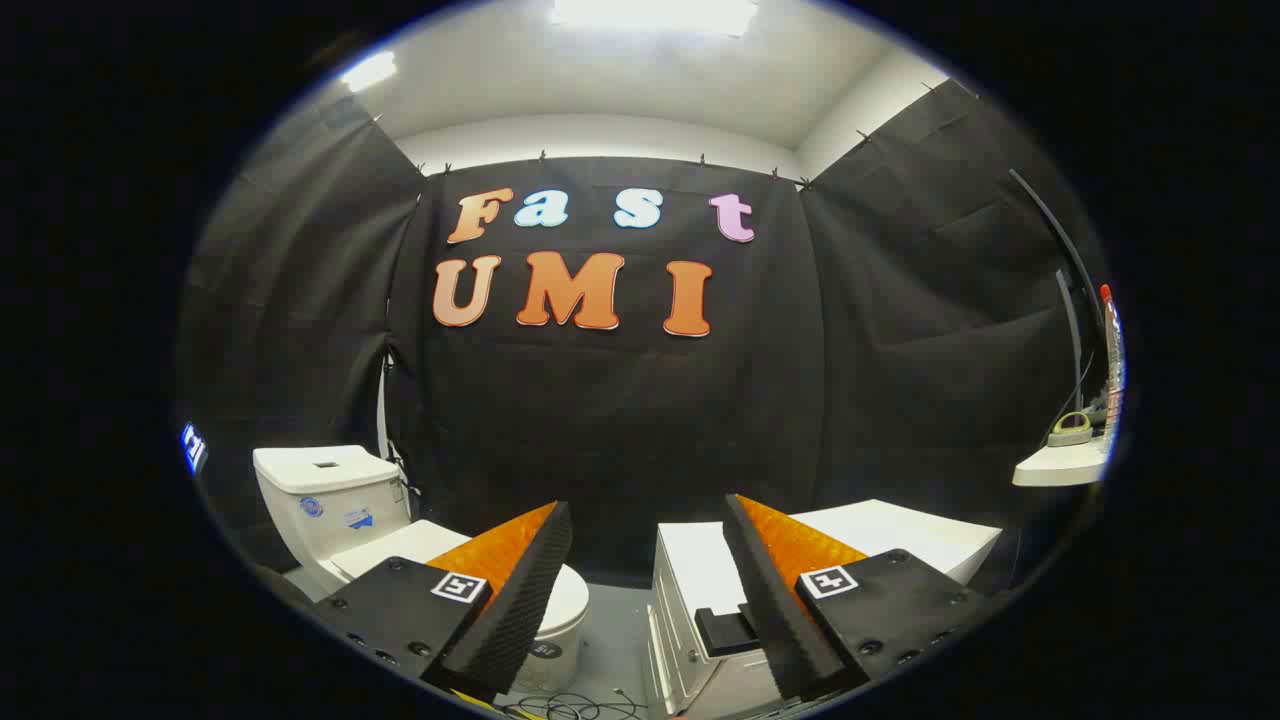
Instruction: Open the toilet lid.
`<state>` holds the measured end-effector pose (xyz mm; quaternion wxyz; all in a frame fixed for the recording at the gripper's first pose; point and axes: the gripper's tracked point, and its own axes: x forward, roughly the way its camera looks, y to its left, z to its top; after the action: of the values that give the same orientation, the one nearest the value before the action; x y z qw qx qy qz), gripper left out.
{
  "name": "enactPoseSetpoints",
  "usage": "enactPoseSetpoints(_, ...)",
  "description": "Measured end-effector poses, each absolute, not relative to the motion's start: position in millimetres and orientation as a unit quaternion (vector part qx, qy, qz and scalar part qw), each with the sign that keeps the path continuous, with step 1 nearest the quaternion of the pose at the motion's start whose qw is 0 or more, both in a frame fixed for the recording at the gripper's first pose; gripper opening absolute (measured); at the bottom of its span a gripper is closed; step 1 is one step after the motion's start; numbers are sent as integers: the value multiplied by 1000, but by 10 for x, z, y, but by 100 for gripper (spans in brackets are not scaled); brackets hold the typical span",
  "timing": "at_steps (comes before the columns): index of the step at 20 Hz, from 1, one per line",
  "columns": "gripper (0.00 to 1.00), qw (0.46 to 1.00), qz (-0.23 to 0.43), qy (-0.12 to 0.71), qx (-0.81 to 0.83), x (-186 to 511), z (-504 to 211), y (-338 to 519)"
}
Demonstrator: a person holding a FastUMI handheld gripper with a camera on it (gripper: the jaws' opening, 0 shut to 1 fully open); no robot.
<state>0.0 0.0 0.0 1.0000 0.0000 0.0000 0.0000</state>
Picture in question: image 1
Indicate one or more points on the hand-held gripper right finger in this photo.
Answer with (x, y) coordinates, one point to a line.
(765, 600)

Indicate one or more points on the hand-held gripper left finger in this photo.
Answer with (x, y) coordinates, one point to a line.
(530, 600)

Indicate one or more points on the white toilet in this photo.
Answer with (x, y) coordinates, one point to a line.
(320, 500)

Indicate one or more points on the black block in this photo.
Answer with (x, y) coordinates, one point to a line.
(725, 632)

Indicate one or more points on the white drawer cabinet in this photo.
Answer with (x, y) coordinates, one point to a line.
(690, 570)

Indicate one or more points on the black backdrop cloth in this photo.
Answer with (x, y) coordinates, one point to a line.
(620, 420)

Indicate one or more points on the white pipe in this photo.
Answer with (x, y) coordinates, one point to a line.
(381, 400)

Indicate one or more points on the white shelf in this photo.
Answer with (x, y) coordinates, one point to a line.
(1060, 465)

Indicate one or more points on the blue glowing device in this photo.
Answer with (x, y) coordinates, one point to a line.
(193, 447)

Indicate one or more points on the red-capped bottle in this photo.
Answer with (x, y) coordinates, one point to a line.
(1112, 350)

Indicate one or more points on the small ceiling light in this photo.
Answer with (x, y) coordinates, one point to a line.
(368, 70)

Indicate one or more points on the large ceiling light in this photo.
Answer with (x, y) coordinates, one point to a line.
(655, 14)

